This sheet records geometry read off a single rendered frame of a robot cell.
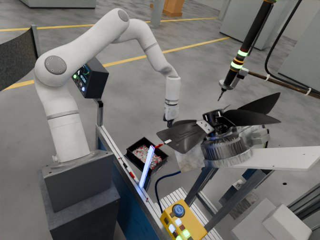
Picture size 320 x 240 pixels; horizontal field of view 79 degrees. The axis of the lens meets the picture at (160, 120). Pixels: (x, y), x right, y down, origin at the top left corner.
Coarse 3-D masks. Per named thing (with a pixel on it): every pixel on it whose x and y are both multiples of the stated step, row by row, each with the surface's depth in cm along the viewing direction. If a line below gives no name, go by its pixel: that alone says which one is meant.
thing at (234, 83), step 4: (240, 72) 81; (244, 72) 80; (236, 76) 82; (240, 76) 81; (244, 76) 81; (220, 80) 87; (236, 80) 83; (220, 84) 85; (224, 84) 85; (232, 84) 85; (236, 84) 84; (224, 88) 85; (228, 88) 84; (232, 88) 85
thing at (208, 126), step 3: (201, 120) 106; (204, 120) 107; (198, 123) 105; (204, 123) 105; (207, 123) 106; (201, 126) 103; (204, 126) 104; (207, 126) 104; (210, 126) 104; (204, 129) 102; (207, 129) 102; (210, 129) 103; (213, 129) 103; (207, 132) 101
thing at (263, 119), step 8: (224, 112) 90; (232, 112) 84; (240, 112) 80; (248, 112) 77; (256, 112) 75; (232, 120) 95; (240, 120) 91; (248, 120) 88; (256, 120) 84; (264, 120) 82; (272, 120) 79
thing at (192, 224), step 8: (168, 208) 77; (184, 208) 79; (160, 216) 81; (168, 216) 75; (176, 216) 76; (184, 216) 76; (192, 216) 77; (168, 224) 77; (176, 224) 73; (184, 224) 74; (192, 224) 75; (200, 224) 75; (168, 232) 79; (192, 232) 72; (200, 232) 73
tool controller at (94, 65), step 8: (88, 64) 112; (96, 64) 117; (80, 72) 118; (88, 72) 111; (96, 72) 110; (104, 72) 113; (80, 80) 119; (88, 80) 112; (96, 80) 113; (104, 80) 117; (80, 88) 120; (88, 88) 114; (96, 88) 117; (88, 96) 117; (96, 96) 121
